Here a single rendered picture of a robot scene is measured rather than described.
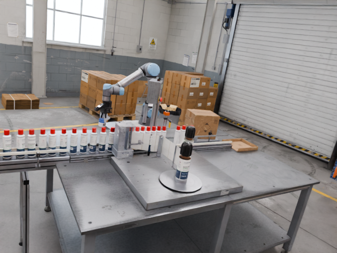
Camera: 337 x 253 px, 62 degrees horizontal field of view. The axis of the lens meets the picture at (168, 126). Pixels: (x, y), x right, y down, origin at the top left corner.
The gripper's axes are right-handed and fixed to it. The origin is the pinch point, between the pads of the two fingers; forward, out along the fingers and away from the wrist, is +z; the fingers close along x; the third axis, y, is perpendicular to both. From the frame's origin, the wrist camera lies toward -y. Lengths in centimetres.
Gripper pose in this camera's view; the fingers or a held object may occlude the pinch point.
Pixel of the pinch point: (102, 121)
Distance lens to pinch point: 271.6
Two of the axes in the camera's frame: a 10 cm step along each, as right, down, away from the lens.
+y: 7.5, -0.8, 6.5
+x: -6.4, -3.2, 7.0
